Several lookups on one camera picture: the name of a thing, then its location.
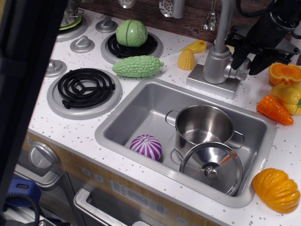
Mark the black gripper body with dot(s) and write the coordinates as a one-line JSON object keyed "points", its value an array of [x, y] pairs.
{"points": [[262, 42]]}

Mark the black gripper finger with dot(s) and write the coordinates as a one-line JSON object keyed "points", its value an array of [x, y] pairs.
{"points": [[260, 63], [240, 57]]}

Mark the silver faucet lever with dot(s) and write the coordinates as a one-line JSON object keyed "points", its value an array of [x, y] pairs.
{"points": [[240, 73]]}

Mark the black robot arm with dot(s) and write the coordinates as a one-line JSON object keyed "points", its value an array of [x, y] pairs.
{"points": [[281, 15]]}

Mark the orange toy half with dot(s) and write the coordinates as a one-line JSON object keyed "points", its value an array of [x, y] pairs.
{"points": [[284, 74]]}

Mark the silver toy faucet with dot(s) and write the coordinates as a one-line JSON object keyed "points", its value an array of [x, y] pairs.
{"points": [[210, 76]]}

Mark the hanging clear utensil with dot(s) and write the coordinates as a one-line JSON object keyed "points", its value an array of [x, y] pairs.
{"points": [[211, 19]]}

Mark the yellow toy banana piece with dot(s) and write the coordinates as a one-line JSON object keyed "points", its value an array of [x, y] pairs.
{"points": [[197, 46]]}

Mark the orange toy carrot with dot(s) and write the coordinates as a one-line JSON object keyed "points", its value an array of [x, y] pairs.
{"points": [[271, 108]]}

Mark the yellow toy bell pepper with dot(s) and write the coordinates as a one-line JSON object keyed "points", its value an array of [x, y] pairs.
{"points": [[289, 96]]}

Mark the yellow toy corn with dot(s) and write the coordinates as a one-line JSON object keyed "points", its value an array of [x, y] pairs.
{"points": [[186, 60]]}

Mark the grey hanging cylinder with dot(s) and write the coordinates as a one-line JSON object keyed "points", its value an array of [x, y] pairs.
{"points": [[178, 8]]}

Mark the hanging slotted spoon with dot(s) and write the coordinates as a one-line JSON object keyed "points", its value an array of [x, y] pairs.
{"points": [[166, 7]]}

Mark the steel pot in sink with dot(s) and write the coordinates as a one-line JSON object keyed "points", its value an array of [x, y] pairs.
{"points": [[197, 124]]}

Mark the green toy bitter gourd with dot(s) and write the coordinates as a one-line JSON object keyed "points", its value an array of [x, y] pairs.
{"points": [[138, 66]]}

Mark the green toy cabbage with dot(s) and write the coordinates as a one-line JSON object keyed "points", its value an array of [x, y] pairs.
{"points": [[131, 33]]}

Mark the steel pot lid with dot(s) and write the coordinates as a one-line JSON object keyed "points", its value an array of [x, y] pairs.
{"points": [[214, 164]]}

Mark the hanging clear spoon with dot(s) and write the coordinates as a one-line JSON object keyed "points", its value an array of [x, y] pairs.
{"points": [[126, 4]]}

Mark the back black stove burner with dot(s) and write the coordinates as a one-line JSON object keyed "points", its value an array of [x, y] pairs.
{"points": [[121, 51]]}

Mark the black stove burner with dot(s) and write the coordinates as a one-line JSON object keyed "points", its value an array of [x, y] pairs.
{"points": [[121, 51], [85, 88]]}

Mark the orange toy pumpkin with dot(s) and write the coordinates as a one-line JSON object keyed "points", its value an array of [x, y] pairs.
{"points": [[277, 190]]}

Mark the grey toy sink basin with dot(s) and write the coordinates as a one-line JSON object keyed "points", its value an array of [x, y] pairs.
{"points": [[143, 112]]}

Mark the purple striped toy onion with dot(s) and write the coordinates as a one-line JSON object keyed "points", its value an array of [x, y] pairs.
{"points": [[148, 146]]}

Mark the grey stove knob back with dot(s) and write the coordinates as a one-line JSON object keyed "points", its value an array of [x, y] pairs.
{"points": [[107, 25]]}

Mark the grey stove knob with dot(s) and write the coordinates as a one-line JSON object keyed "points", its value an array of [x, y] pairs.
{"points": [[82, 45], [55, 68], [107, 25]]}

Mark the grey stove knob middle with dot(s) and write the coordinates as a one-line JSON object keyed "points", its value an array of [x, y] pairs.
{"points": [[82, 45]]}

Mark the front black stove burner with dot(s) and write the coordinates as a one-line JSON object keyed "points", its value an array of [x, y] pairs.
{"points": [[85, 88]]}

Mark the green plate under pot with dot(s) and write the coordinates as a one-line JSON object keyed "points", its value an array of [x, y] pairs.
{"points": [[76, 22]]}

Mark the steel pot on stove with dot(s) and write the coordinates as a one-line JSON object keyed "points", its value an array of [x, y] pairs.
{"points": [[71, 13]]}

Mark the grey stove knob front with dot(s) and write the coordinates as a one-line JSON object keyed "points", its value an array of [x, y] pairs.
{"points": [[55, 68]]}

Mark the grey oven dial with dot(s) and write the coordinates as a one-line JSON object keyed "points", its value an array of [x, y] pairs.
{"points": [[42, 156]]}

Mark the dark foreground post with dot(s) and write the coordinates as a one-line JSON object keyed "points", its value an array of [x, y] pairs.
{"points": [[28, 31]]}

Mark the blue clamp with cable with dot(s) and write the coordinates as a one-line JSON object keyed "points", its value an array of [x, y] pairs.
{"points": [[24, 193]]}

